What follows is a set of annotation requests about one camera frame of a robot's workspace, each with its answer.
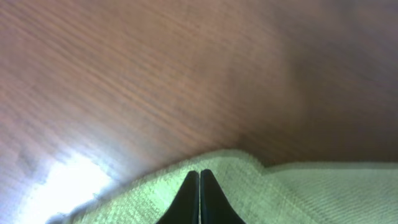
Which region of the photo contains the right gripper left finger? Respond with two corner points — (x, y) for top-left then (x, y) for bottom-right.
(157, 170), (200, 224)

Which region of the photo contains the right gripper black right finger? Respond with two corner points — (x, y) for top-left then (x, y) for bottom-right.
(200, 169), (245, 224)

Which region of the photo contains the green microfiber cloth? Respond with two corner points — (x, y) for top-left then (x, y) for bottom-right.
(51, 150), (397, 223)

